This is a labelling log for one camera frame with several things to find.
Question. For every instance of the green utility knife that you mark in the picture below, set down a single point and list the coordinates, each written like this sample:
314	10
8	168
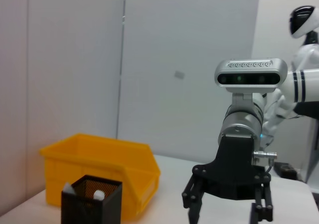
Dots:
98	194

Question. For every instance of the black mesh pen holder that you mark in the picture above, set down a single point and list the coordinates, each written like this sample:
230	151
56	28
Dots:
87	209

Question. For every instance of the small grey wall tag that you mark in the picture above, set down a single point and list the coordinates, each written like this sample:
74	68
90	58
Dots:
179	74

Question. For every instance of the yellow plastic bin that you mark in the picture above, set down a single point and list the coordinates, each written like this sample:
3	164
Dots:
99	154

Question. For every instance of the white black robot head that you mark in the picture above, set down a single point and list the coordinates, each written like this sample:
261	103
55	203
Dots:
302	22

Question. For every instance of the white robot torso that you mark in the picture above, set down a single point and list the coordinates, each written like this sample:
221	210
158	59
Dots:
307	54

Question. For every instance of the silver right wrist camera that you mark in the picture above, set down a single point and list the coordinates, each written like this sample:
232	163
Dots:
249	74

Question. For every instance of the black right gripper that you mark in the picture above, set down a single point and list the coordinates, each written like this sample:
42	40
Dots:
234	164

